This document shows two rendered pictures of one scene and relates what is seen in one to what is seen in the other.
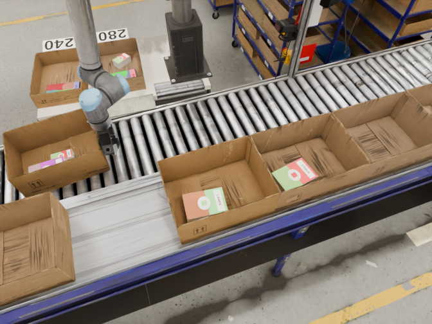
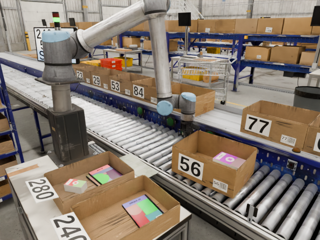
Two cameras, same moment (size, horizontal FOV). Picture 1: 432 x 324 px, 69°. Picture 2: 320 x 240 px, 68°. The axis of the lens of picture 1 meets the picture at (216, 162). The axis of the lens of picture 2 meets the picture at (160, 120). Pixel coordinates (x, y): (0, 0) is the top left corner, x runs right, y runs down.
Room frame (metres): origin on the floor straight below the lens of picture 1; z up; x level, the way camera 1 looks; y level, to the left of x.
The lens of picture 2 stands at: (1.69, 1.71, 1.56)
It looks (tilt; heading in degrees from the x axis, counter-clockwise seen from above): 22 degrees down; 245
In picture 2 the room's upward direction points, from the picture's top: straight up
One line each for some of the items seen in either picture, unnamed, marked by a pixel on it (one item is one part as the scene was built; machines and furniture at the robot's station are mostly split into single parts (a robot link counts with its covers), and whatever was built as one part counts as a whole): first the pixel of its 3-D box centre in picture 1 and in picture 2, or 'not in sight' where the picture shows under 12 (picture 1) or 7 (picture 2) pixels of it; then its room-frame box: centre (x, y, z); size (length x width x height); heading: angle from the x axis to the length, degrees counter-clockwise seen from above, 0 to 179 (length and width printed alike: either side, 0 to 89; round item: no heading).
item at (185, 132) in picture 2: (105, 131); (186, 128); (0.93, 0.51, 0.94); 0.09 x 0.08 x 0.12; 20
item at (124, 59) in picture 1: (122, 60); (75, 186); (1.65, 0.59, 0.78); 0.10 x 0.06 x 0.05; 141
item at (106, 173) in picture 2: (121, 80); (107, 175); (1.48, 0.57, 0.78); 0.19 x 0.14 x 0.02; 109
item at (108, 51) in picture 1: (117, 65); (90, 179); (1.57, 0.60, 0.80); 0.38 x 0.28 x 0.10; 15
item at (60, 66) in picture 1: (61, 76); (126, 214); (1.48, 0.92, 0.80); 0.38 x 0.28 x 0.10; 13
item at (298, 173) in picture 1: (292, 179); not in sight; (0.70, -0.32, 0.92); 0.16 x 0.11 x 0.07; 120
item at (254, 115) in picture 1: (258, 121); (117, 125); (1.19, -0.23, 0.72); 0.52 x 0.05 x 0.05; 20
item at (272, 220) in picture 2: not in sight; (285, 203); (0.70, 1.11, 0.72); 0.52 x 0.05 x 0.05; 20
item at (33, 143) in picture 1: (58, 151); (213, 159); (0.90, 0.76, 0.83); 0.39 x 0.29 x 0.17; 115
